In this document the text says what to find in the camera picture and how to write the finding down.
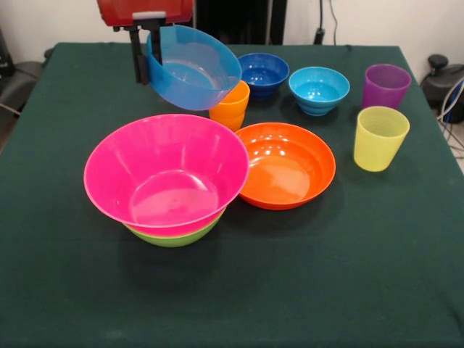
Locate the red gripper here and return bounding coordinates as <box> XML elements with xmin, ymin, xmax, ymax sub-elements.
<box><xmin>96</xmin><ymin>0</ymin><xmax>195</xmax><ymax>86</ymax></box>

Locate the light blue translucent bowl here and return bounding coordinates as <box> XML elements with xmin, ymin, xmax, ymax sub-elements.
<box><xmin>146</xmin><ymin>24</ymin><xmax>243</xmax><ymax>112</ymax></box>

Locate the black floor device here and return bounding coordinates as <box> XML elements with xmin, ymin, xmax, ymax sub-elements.
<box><xmin>420</xmin><ymin>54</ymin><xmax>464</xmax><ymax>107</ymax></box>

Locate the black cable with plug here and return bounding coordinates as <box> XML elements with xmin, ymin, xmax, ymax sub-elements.
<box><xmin>313</xmin><ymin>0</ymin><xmax>326</xmax><ymax>46</ymax></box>

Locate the bundle of floor cables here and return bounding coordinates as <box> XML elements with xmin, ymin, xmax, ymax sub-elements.
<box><xmin>436</xmin><ymin>78</ymin><xmax>464</xmax><ymax>160</ymax></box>

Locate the cyan ribbed bowl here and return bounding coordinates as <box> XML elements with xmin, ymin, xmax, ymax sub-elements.
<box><xmin>288</xmin><ymin>66</ymin><xmax>351</xmax><ymax>117</ymax></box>

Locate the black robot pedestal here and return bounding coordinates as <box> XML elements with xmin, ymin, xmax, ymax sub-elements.
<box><xmin>194</xmin><ymin>0</ymin><xmax>288</xmax><ymax>46</ymax></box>

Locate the dark grey chair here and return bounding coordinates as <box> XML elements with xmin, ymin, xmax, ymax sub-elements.
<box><xmin>0</xmin><ymin>60</ymin><xmax>44</xmax><ymax>109</ymax></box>

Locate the large pink plastic bowl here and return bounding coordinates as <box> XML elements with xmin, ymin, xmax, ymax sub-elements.
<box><xmin>83</xmin><ymin>113</ymin><xmax>250</xmax><ymax>237</ymax></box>

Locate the yellow plastic cup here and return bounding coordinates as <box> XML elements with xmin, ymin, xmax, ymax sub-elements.
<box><xmin>353</xmin><ymin>105</ymin><xmax>411</xmax><ymax>173</ymax></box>

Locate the orange plastic cup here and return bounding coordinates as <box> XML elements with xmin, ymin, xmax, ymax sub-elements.
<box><xmin>209</xmin><ymin>108</ymin><xmax>247</xmax><ymax>133</ymax></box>
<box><xmin>209</xmin><ymin>80</ymin><xmax>252</xmax><ymax>120</ymax></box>

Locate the purple plastic cup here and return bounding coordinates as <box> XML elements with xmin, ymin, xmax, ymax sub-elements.
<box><xmin>362</xmin><ymin>63</ymin><xmax>413</xmax><ymax>111</ymax></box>

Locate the dark blue ribbed bowl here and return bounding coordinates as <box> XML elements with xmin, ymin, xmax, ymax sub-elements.
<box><xmin>237</xmin><ymin>52</ymin><xmax>291</xmax><ymax>101</ymax></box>

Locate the green plastic bowl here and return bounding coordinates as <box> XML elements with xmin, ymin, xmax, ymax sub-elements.
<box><xmin>123</xmin><ymin>208</ymin><xmax>228</xmax><ymax>249</ymax></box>

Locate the red-orange shallow bowl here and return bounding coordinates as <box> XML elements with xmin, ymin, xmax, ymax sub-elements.
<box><xmin>235</xmin><ymin>122</ymin><xmax>337</xmax><ymax>210</ymax></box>

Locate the dark green table cloth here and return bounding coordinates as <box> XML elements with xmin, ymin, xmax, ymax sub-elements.
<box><xmin>0</xmin><ymin>42</ymin><xmax>464</xmax><ymax>348</ymax></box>

